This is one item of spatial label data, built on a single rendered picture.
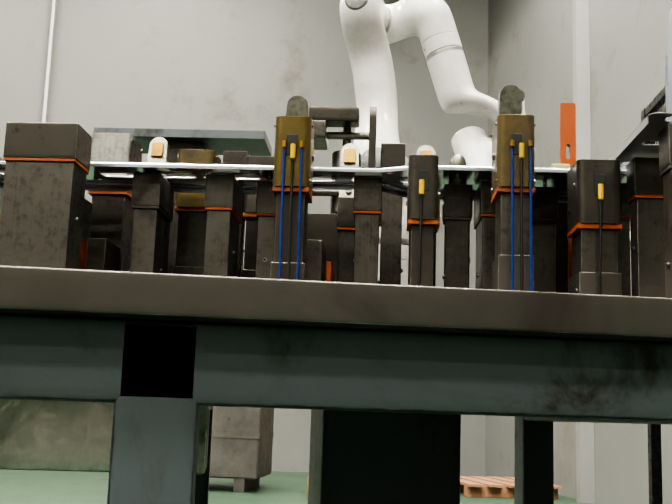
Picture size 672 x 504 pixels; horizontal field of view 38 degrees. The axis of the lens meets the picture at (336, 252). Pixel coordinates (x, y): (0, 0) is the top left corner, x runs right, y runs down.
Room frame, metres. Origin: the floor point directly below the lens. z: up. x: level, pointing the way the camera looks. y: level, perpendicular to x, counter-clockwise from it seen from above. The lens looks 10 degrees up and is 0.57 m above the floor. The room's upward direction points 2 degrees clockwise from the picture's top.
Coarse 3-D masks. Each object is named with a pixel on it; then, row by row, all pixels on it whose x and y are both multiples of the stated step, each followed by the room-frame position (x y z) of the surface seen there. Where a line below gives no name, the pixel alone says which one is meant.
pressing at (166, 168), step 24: (0, 168) 1.72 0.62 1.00; (96, 168) 1.69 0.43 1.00; (120, 168) 1.69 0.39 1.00; (144, 168) 1.68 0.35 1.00; (168, 168) 1.67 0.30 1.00; (192, 168) 1.67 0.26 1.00; (216, 168) 1.62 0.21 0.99; (240, 168) 1.62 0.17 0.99; (264, 168) 1.62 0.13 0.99; (336, 168) 1.61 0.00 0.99; (360, 168) 1.61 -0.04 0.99; (384, 168) 1.61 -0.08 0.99; (456, 168) 1.58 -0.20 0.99; (480, 168) 1.58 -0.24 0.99; (552, 168) 1.57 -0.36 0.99; (192, 192) 1.81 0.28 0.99
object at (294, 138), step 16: (288, 128) 1.49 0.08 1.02; (304, 128) 1.49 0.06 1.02; (288, 144) 1.49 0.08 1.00; (304, 144) 1.49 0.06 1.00; (288, 160) 1.49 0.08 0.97; (304, 160) 1.49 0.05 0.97; (288, 176) 1.49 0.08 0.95; (304, 176) 1.49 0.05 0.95; (288, 192) 1.50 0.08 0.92; (304, 192) 1.50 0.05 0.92; (288, 208) 1.50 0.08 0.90; (304, 208) 1.50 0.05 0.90; (288, 224) 1.50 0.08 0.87; (304, 224) 1.51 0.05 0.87; (288, 240) 1.49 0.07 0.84; (304, 240) 1.52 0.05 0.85; (288, 256) 1.49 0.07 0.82; (304, 256) 1.53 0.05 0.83; (272, 272) 1.50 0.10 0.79; (288, 272) 1.49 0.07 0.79; (304, 272) 1.50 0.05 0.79
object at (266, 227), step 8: (264, 184) 1.69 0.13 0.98; (272, 184) 1.69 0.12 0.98; (264, 192) 1.69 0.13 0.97; (272, 192) 1.69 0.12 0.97; (256, 200) 1.70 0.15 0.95; (264, 200) 1.69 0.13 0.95; (272, 200) 1.69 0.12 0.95; (256, 208) 1.69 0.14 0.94; (264, 208) 1.69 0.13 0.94; (272, 208) 1.69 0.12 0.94; (264, 216) 1.70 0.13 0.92; (272, 216) 1.70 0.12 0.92; (264, 224) 1.70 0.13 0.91; (272, 224) 1.70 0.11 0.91; (264, 232) 1.70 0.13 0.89; (272, 232) 1.70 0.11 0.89; (264, 240) 1.70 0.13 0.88; (272, 240) 1.70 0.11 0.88; (264, 248) 1.70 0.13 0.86; (272, 248) 1.70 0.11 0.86; (256, 256) 1.70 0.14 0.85; (264, 256) 1.70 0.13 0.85; (272, 256) 1.70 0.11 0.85; (256, 264) 1.70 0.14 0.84; (264, 264) 1.70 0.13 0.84; (256, 272) 1.70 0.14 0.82; (264, 272) 1.70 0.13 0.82
